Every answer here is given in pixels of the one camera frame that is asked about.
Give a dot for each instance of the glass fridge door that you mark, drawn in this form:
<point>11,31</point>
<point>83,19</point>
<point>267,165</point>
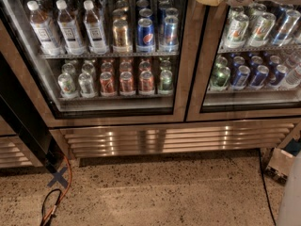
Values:
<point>245,104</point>
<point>58,111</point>

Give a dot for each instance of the green can right door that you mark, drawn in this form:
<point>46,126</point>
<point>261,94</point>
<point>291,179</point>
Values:
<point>220,78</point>

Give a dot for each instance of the steel fridge bottom grille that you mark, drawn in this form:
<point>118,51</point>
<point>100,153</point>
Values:
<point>191,137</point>

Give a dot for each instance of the white 7up can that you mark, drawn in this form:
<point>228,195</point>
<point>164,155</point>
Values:
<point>235,37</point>
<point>261,29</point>

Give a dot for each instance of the silver blue Pepsi can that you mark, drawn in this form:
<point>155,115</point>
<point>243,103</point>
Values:
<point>169,41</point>

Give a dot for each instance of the silver blue can right shelf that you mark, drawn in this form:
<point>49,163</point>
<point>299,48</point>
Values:
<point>285,26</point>

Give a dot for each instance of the green silver can lower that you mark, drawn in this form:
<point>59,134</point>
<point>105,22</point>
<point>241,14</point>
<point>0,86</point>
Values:
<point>165,83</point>

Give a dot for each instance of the gold soda can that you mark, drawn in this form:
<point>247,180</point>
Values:
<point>122,42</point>

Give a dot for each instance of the red soda can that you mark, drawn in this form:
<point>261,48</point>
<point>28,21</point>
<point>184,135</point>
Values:
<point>146,83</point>
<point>126,84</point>
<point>107,84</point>

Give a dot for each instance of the clear tea bottle right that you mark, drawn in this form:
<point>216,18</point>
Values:
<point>94,28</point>

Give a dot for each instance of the clear tea bottle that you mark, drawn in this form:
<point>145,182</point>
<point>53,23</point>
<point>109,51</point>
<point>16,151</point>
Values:
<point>70,29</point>
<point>45,30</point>
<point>94,28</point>

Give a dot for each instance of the clear tea bottle middle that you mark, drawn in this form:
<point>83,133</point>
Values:
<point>70,29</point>

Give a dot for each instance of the clear tea bottle left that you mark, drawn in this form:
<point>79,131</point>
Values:
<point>45,30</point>

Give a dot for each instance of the white green can lower left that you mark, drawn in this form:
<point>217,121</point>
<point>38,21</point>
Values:
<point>67,86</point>

